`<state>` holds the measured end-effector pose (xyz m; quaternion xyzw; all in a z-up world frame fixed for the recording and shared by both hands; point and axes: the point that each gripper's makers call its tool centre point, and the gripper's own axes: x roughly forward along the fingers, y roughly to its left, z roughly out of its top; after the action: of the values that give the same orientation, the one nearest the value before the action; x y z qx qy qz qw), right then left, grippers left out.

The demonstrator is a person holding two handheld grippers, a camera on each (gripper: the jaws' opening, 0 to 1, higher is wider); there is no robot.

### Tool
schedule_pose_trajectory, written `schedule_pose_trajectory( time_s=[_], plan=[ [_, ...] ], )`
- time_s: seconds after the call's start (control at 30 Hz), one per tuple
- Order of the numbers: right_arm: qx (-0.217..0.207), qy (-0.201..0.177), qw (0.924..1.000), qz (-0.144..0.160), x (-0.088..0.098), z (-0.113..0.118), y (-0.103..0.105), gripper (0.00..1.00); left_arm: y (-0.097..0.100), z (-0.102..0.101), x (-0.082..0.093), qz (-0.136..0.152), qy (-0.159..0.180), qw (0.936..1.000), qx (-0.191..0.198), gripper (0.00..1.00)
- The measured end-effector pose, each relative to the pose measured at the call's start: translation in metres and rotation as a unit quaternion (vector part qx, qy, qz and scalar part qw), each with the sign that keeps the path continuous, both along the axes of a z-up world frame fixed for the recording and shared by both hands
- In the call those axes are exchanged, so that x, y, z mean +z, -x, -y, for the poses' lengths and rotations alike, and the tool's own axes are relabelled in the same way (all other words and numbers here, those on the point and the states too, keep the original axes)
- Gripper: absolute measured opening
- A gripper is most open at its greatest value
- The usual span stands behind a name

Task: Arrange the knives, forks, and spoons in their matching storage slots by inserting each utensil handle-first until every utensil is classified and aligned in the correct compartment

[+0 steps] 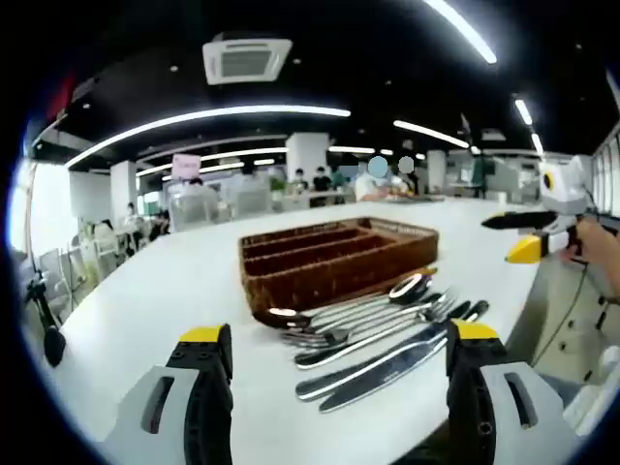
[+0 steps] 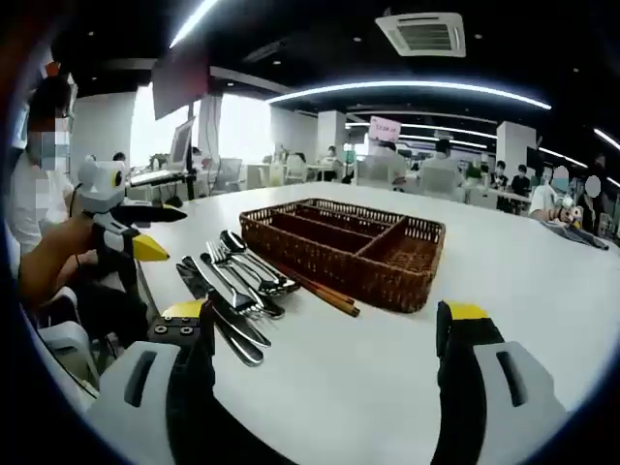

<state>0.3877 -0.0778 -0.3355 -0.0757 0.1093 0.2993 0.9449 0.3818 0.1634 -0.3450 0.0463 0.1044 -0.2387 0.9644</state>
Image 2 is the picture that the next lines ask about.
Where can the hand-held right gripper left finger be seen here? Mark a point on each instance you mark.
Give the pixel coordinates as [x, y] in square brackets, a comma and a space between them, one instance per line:
[189, 387]

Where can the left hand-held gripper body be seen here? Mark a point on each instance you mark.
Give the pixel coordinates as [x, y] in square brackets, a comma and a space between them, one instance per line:
[97, 179]

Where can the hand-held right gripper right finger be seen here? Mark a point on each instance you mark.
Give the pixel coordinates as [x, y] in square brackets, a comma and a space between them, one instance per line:
[465, 387]

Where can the silver knife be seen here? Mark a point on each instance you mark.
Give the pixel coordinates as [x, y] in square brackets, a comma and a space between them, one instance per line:
[227, 302]
[244, 346]

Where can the silver spoon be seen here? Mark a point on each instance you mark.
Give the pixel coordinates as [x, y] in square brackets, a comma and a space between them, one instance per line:
[281, 287]
[232, 240]

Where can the brown wicker storage slots tray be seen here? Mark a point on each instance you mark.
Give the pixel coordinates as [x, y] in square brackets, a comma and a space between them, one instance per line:
[397, 266]

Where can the brown wooden chopstick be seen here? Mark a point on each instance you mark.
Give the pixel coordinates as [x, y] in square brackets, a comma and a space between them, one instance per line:
[334, 293]
[334, 301]

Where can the black monitor stand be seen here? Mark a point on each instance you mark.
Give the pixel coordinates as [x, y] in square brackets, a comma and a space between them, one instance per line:
[191, 189]

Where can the computer monitor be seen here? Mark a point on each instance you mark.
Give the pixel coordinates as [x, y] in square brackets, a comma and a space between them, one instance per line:
[180, 145]

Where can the white armchair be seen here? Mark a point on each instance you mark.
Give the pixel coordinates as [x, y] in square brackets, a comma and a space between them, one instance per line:
[68, 344]

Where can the hanging dark display panel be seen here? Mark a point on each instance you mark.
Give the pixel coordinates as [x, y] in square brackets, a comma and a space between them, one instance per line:
[179, 82]

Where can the straight ceiling light strip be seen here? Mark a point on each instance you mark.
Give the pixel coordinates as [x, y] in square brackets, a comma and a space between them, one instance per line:
[194, 22]

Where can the dark cloth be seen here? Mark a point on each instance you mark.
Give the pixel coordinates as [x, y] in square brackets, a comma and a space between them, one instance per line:
[576, 236]

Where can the green potted plant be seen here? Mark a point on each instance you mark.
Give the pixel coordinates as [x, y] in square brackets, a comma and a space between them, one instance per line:
[475, 170]

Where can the group of white office chairs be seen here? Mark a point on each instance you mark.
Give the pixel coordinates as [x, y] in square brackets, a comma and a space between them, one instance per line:
[382, 169]

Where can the pink sign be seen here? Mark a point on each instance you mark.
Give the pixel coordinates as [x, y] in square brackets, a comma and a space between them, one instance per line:
[386, 128]

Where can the curved ceiling light strip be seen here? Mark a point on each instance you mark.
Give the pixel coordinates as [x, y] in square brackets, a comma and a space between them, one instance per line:
[402, 85]

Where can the ceiling air conditioner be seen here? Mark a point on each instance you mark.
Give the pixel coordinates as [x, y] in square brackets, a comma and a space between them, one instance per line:
[421, 34]

